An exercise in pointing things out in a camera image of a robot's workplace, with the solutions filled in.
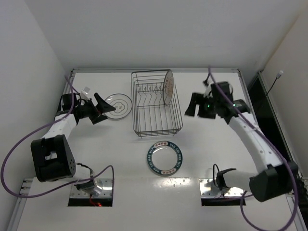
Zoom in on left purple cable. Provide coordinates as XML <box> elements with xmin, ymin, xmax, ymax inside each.
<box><xmin>0</xmin><ymin>76</ymin><xmax>115</xmax><ymax>198</ymax></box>

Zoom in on metal base plate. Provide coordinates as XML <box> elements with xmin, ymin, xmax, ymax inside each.
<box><xmin>199</xmin><ymin>178</ymin><xmax>244</xmax><ymax>199</ymax></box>
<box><xmin>70</xmin><ymin>178</ymin><xmax>113</xmax><ymax>199</ymax></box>

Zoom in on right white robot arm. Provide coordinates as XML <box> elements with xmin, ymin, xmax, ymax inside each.
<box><xmin>185</xmin><ymin>81</ymin><xmax>298</xmax><ymax>202</ymax></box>

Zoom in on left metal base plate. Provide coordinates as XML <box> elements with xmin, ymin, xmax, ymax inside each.
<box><xmin>70</xmin><ymin>178</ymin><xmax>113</xmax><ymax>199</ymax></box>

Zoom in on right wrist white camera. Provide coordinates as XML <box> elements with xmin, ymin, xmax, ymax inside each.
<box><xmin>204</xmin><ymin>83</ymin><xmax>213</xmax><ymax>98</ymax></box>

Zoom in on white plate teal rim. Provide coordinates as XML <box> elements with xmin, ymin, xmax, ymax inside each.
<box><xmin>146</xmin><ymin>141</ymin><xmax>183</xmax><ymax>177</ymax></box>

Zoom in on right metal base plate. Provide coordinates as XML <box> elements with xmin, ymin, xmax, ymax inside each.
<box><xmin>199</xmin><ymin>178</ymin><xmax>244</xmax><ymax>199</ymax></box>

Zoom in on white plate orange sunburst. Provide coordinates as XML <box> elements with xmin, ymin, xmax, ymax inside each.
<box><xmin>163</xmin><ymin>70</ymin><xmax>174</xmax><ymax>105</ymax></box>

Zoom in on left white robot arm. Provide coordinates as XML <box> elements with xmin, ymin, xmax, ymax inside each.
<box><xmin>31</xmin><ymin>93</ymin><xmax>116</xmax><ymax>196</ymax></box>

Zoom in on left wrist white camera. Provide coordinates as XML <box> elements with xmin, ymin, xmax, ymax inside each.
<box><xmin>80</xmin><ymin>87</ymin><xmax>90</xmax><ymax>101</ymax></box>

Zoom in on purple cable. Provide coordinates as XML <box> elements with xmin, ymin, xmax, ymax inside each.
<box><xmin>0</xmin><ymin>76</ymin><xmax>115</xmax><ymax>198</ymax></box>
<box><xmin>208</xmin><ymin>67</ymin><xmax>299</xmax><ymax>231</ymax></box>

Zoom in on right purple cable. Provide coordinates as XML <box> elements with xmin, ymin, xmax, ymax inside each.
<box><xmin>208</xmin><ymin>67</ymin><xmax>299</xmax><ymax>231</ymax></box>

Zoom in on white plate grey rings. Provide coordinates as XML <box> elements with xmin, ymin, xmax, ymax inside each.
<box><xmin>104</xmin><ymin>93</ymin><xmax>133</xmax><ymax>120</ymax></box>

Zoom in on grey wire dish rack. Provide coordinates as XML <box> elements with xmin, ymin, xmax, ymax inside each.
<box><xmin>131</xmin><ymin>69</ymin><xmax>183</xmax><ymax>138</ymax></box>

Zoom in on black wall cable white plug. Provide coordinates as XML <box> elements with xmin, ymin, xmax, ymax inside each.
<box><xmin>265</xmin><ymin>70</ymin><xmax>284</xmax><ymax>97</ymax></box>

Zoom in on wrist white camera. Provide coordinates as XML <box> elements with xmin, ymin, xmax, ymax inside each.
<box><xmin>80</xmin><ymin>87</ymin><xmax>90</xmax><ymax>101</ymax></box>
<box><xmin>204</xmin><ymin>83</ymin><xmax>213</xmax><ymax>98</ymax></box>

